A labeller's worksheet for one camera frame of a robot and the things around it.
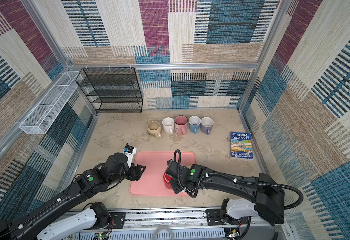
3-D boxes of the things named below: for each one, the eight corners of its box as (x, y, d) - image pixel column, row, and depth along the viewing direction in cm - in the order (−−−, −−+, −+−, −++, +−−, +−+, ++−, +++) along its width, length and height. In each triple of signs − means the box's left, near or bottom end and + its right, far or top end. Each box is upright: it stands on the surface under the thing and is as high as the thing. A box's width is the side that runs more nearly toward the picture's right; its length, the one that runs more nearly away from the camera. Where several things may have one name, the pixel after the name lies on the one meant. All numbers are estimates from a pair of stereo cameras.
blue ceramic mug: (188, 137, 106) (189, 128, 98) (188, 125, 113) (188, 115, 105) (200, 137, 106) (201, 128, 98) (198, 125, 113) (200, 115, 105)
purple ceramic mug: (201, 137, 106) (202, 129, 99) (199, 124, 114) (200, 116, 107) (213, 137, 106) (215, 129, 99) (210, 124, 114) (212, 116, 107)
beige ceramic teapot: (147, 141, 104) (145, 134, 98) (149, 128, 111) (147, 120, 105) (160, 141, 104) (159, 134, 98) (161, 128, 111) (160, 120, 105)
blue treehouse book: (229, 157, 96) (230, 155, 94) (230, 132, 108) (231, 129, 106) (251, 161, 94) (253, 159, 92) (249, 135, 106) (251, 133, 104)
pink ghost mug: (174, 139, 105) (174, 129, 96) (175, 126, 113) (174, 115, 104) (187, 139, 105) (188, 129, 96) (187, 125, 113) (187, 115, 104)
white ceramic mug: (162, 138, 106) (161, 129, 98) (163, 126, 113) (162, 117, 105) (174, 138, 106) (174, 129, 98) (174, 126, 113) (174, 117, 105)
